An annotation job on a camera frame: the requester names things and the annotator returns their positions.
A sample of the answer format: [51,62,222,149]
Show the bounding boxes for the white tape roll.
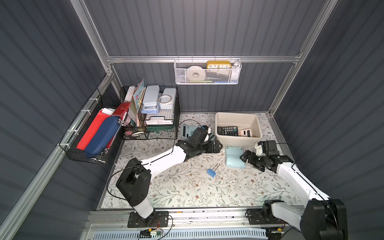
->
[186,66,206,82]

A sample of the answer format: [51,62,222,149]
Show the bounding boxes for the white wire wall basket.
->
[174,58,243,85]

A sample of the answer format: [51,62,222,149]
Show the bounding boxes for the red folder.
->
[76,102,131,151]

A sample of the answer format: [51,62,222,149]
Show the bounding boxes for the black calculator front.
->
[217,126,239,137]

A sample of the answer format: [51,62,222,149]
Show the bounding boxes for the beige plastic storage box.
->
[215,112,263,148]

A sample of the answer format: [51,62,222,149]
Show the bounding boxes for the black wire side basket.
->
[59,90,123,165]

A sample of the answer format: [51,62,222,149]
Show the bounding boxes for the blue binder clip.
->
[207,164,219,178]

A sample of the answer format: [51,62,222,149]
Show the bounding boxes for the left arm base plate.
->
[127,211,171,229]

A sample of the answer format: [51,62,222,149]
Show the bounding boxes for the blue pencil pouch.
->
[84,116,121,158]

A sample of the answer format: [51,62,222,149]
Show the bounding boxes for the black wire desk organizer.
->
[123,93,180,141]

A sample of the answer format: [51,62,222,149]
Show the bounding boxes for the pink calculator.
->
[238,129,253,138]

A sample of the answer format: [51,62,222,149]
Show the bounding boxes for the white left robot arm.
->
[116,127,223,219]

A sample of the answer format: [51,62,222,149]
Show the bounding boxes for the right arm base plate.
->
[245,209,286,227]

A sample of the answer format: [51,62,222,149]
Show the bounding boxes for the small circuit board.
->
[138,229,164,239]

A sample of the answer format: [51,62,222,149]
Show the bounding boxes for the white pencil case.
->
[142,85,160,108]

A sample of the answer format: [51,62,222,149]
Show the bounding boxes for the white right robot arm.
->
[240,141,348,240]

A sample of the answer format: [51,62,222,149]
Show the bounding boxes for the yellow clock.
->
[207,60,232,69]

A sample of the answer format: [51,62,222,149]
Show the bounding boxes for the teal calculator face down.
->
[225,147,246,168]

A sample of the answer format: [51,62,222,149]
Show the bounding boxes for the colourful books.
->
[127,79,146,127]

